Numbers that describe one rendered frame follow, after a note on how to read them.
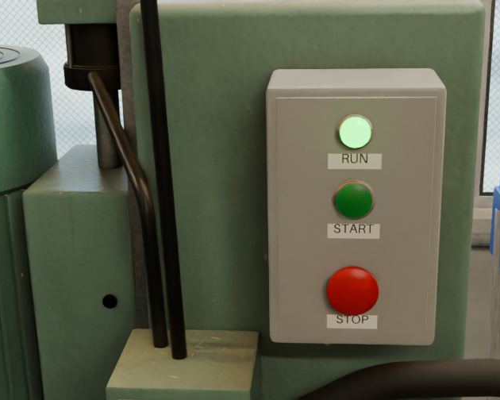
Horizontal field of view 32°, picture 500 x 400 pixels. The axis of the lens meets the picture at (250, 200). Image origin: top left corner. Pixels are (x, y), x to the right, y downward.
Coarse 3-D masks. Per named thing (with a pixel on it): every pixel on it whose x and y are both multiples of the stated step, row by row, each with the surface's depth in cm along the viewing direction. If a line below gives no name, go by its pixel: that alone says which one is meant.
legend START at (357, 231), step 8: (328, 224) 50; (336, 224) 50; (344, 224) 50; (352, 224) 50; (360, 224) 50; (368, 224) 50; (376, 224) 50; (328, 232) 50; (336, 232) 50; (344, 232) 50; (352, 232) 50; (360, 232) 50; (368, 232) 50; (376, 232) 50
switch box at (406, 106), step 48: (288, 96) 48; (336, 96) 48; (384, 96) 48; (432, 96) 47; (288, 144) 49; (336, 144) 49; (384, 144) 48; (432, 144) 48; (288, 192) 50; (384, 192) 49; (432, 192) 49; (288, 240) 51; (336, 240) 50; (384, 240) 50; (432, 240) 50; (288, 288) 52; (384, 288) 51; (432, 288) 51; (288, 336) 53; (336, 336) 52; (384, 336) 52; (432, 336) 52
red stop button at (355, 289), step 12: (336, 276) 50; (348, 276) 50; (360, 276) 50; (372, 276) 50; (336, 288) 50; (348, 288) 50; (360, 288) 50; (372, 288) 50; (336, 300) 50; (348, 300) 50; (360, 300) 50; (372, 300) 50; (348, 312) 51; (360, 312) 51
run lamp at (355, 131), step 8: (344, 120) 48; (352, 120) 48; (360, 120) 48; (368, 120) 48; (344, 128) 48; (352, 128) 48; (360, 128) 48; (368, 128) 48; (344, 136) 48; (352, 136) 48; (360, 136) 48; (368, 136) 48; (344, 144) 48; (352, 144) 48; (360, 144) 48
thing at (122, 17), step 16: (128, 0) 57; (128, 16) 57; (128, 32) 57; (128, 48) 58; (128, 64) 58; (128, 80) 58; (128, 96) 59; (128, 112) 59; (128, 128) 59; (144, 272) 63; (144, 288) 63; (144, 304) 63; (144, 320) 64
